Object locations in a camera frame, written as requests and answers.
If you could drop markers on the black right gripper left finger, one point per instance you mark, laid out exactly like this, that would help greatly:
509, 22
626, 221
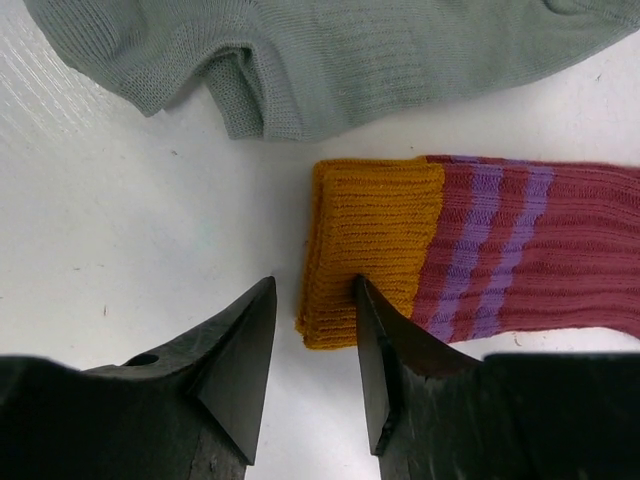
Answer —
190, 408

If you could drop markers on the maroon sock with orange cuff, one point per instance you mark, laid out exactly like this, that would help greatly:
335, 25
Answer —
471, 247

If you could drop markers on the grey-green ankle sock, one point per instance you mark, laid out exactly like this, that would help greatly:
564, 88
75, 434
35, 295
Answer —
309, 70

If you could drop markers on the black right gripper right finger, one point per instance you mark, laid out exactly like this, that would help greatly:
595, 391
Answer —
433, 412

